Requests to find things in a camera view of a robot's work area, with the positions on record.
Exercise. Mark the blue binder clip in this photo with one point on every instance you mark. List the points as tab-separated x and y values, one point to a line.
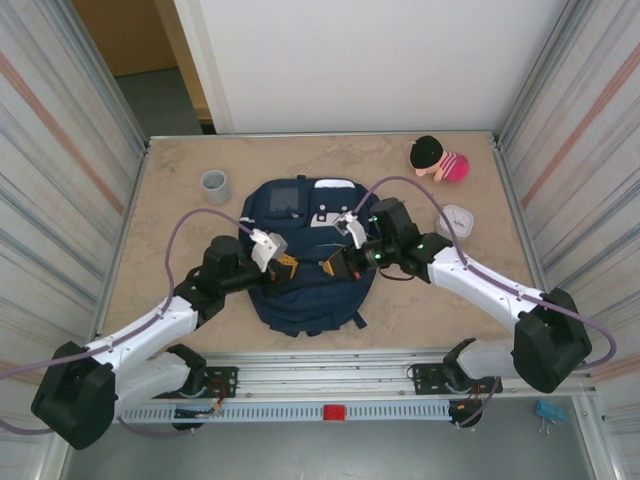
550	411

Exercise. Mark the pink plush doll black hair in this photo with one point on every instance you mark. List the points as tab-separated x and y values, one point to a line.
450	165

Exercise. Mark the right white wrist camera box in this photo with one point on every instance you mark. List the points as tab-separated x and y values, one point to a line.
351	226

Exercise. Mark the red block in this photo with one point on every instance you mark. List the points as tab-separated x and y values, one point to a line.
334	412

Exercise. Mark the navy blue backpack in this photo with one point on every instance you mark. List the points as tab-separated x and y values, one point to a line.
310	305

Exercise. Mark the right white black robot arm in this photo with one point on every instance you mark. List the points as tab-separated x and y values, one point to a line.
475	280

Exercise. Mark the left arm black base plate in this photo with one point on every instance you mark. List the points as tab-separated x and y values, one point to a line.
225	380

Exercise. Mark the translucent enclosure side panel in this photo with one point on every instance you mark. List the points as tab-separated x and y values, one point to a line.
50	175
590	150

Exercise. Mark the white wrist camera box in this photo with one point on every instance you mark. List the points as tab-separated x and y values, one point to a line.
267	247
351	226

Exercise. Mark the brown wooden door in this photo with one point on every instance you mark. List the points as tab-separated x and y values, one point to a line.
135	35

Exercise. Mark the white square box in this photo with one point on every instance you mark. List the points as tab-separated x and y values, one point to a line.
462	222

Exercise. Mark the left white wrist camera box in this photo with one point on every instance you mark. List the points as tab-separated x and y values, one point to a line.
267	247

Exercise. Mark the aluminium mounting rail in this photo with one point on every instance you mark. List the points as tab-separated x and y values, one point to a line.
325	372

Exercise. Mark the grey plastic cup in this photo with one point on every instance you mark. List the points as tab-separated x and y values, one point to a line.
216	187

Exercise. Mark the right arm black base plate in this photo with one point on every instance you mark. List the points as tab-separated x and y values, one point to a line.
430	375

